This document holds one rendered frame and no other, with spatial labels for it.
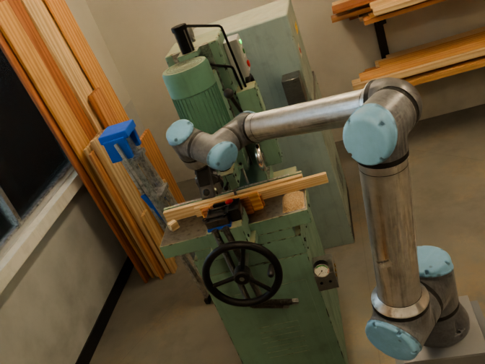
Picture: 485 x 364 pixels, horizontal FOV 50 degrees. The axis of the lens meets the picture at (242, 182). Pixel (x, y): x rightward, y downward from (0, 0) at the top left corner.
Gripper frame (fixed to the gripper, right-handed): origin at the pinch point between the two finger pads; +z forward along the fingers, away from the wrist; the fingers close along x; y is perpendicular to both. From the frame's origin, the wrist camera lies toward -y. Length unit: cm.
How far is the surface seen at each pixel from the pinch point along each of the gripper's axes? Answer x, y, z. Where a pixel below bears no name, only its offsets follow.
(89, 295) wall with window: 122, 25, 116
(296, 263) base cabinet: -18.8, -15.9, 37.5
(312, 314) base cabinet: -18, -29, 61
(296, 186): -25.5, 10.0, 23.3
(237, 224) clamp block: -3.7, -9.2, 8.6
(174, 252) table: 26.3, -7.7, 22.1
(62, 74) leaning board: 111, 145, 49
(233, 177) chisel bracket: -3.5, 12.5, 10.3
